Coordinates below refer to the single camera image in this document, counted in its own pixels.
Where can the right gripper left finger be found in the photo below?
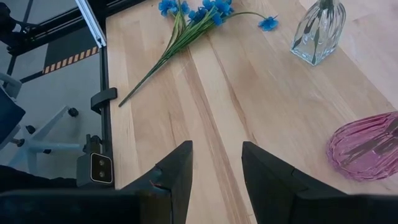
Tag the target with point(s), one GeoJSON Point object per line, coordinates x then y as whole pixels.
{"type": "Point", "coordinates": [140, 208]}

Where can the silver aluminium bar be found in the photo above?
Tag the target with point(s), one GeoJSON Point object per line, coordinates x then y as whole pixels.
{"type": "Point", "coordinates": [91, 23]}

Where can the black metal table frame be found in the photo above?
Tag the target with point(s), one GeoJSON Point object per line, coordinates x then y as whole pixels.
{"type": "Point", "coordinates": [107, 124]}

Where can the black rail clamp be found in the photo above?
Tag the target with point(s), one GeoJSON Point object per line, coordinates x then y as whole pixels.
{"type": "Point", "coordinates": [102, 98]}

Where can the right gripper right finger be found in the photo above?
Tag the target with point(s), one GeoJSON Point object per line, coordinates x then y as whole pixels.
{"type": "Point", "coordinates": [295, 205]}

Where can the black hazard-striped floor mat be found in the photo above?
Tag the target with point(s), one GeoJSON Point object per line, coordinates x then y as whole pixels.
{"type": "Point", "coordinates": [68, 46]}

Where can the grey table-level camera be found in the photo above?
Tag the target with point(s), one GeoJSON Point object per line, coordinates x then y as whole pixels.
{"type": "Point", "coordinates": [101, 168]}

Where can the pink ribbed glass vase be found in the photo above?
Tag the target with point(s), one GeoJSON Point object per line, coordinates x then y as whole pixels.
{"type": "Point", "coordinates": [357, 155]}

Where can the white office chair blue seat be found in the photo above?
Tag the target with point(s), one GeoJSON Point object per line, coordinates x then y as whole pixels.
{"type": "Point", "coordinates": [40, 144]}

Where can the clear ribbed glass vase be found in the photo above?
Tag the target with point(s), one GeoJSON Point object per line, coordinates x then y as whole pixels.
{"type": "Point", "coordinates": [308, 43]}

